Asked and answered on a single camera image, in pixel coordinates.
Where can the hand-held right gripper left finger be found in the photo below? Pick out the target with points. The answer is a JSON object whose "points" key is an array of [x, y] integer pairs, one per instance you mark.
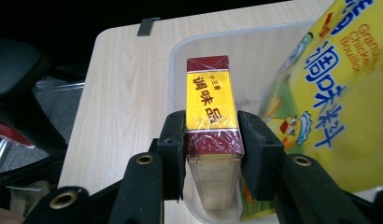
{"points": [[172, 149]]}

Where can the clear plastic container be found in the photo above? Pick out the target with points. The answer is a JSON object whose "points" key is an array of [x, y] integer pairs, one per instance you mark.
{"points": [[252, 62]]}

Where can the red and yellow seasoning box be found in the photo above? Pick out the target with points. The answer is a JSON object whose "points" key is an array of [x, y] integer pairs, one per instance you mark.
{"points": [[211, 99]]}

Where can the red and white object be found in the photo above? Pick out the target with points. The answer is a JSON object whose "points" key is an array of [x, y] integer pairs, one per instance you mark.
{"points": [[10, 133]]}

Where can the black table edge clip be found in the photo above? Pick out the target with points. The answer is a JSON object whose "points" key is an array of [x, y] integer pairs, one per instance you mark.
{"points": [[146, 26]]}

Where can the black office chair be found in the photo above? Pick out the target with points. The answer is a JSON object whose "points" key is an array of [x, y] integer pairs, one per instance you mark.
{"points": [[21, 77]]}

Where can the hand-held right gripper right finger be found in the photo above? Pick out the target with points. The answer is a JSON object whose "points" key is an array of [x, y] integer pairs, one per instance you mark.
{"points": [[258, 149]]}

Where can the yellow seasoning pouch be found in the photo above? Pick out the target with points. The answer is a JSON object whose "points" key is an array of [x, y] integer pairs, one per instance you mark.
{"points": [[336, 93]]}

